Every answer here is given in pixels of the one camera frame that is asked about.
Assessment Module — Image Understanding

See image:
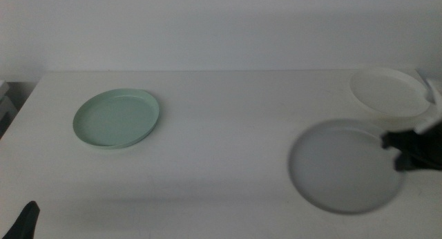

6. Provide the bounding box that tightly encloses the white shallow bowl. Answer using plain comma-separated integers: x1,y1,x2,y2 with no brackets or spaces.
349,66,432,118

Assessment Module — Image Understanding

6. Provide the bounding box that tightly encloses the mint green shallow bowl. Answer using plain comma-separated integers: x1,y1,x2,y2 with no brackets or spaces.
72,88,160,150

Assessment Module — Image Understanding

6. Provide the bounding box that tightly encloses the grey shallow bowl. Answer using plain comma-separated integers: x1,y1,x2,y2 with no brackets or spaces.
287,118,405,215

